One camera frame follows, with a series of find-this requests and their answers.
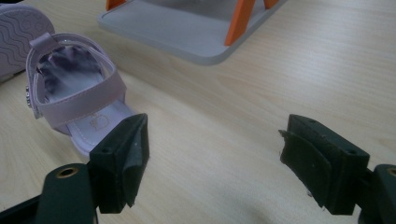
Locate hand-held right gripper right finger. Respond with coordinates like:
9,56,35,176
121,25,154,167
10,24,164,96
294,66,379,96
278,113,372,217

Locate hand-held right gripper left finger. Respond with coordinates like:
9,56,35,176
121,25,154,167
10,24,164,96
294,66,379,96
88,113,150,215

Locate light purple strap sandal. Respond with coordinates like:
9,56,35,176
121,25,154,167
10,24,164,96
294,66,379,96
24,32,138,158
0,2,56,84

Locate grey shoe rack orange posts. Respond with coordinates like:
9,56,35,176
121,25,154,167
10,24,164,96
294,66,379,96
96,0,290,66

